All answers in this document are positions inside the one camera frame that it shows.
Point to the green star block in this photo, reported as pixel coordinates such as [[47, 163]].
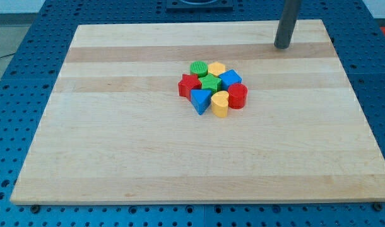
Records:
[[211, 82]]

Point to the blue triangle block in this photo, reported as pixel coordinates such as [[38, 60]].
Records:
[[201, 100]]

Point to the red cylinder block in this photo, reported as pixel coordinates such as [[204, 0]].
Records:
[[237, 95]]

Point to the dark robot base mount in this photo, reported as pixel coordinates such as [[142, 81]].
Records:
[[198, 5]]

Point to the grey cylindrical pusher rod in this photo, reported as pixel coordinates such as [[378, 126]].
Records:
[[287, 23]]

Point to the yellow hexagon block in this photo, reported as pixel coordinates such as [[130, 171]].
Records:
[[216, 68]]

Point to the red star block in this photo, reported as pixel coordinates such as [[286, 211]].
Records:
[[187, 83]]

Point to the blue cube block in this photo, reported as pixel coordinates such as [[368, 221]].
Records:
[[228, 78]]

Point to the yellow heart block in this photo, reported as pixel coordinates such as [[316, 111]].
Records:
[[219, 104]]

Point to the green round block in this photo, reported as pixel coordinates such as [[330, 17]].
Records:
[[199, 67]]

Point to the light wooden board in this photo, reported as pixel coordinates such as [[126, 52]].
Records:
[[116, 131]]

